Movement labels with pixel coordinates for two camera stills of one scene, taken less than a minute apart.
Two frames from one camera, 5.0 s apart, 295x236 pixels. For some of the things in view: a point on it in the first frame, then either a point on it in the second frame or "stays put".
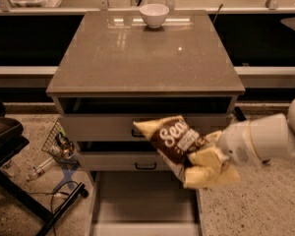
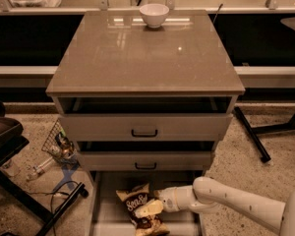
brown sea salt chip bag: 174,138 → 149,225
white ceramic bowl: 153,15 stays put
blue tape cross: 67,172 stays put
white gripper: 235,142 → 169,199
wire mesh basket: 59,145 stays put
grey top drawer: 121,127 stays put
